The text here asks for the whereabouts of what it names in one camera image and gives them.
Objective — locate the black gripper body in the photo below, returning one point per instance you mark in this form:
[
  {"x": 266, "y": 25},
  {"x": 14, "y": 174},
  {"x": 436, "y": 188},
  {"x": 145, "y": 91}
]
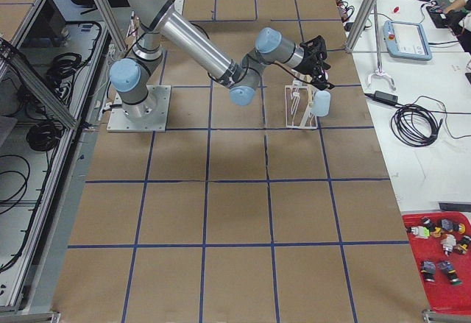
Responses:
[{"x": 307, "y": 65}]

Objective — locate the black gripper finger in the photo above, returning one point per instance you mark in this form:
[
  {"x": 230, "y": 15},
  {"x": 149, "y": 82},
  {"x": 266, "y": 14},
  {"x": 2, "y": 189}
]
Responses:
[{"x": 322, "y": 84}]

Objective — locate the light blue plastic cup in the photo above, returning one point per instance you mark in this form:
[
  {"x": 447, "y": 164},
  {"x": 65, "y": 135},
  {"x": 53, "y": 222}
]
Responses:
[{"x": 321, "y": 104}]

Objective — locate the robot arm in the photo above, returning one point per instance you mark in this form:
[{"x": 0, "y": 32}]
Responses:
[{"x": 271, "y": 47}]

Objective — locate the black power adapter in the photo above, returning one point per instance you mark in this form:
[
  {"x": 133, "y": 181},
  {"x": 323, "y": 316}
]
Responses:
[{"x": 385, "y": 98}]

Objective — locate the metal reach grabber tool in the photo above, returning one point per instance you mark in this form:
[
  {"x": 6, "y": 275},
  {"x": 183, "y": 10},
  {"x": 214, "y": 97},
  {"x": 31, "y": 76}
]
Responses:
[{"x": 379, "y": 72}]

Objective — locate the blue teach pendant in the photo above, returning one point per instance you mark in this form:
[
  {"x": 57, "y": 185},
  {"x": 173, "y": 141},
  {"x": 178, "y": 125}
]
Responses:
[{"x": 406, "y": 40}]

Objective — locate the red parts tray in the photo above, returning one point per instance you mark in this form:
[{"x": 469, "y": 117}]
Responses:
[{"x": 440, "y": 243}]

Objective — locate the white wire cup rack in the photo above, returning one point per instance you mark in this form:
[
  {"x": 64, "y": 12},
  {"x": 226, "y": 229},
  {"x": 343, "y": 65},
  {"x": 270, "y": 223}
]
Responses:
[{"x": 299, "y": 101}]

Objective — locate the aluminium frame post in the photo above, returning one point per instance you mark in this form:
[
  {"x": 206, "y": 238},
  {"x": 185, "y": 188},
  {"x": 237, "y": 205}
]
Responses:
[{"x": 359, "y": 24}]

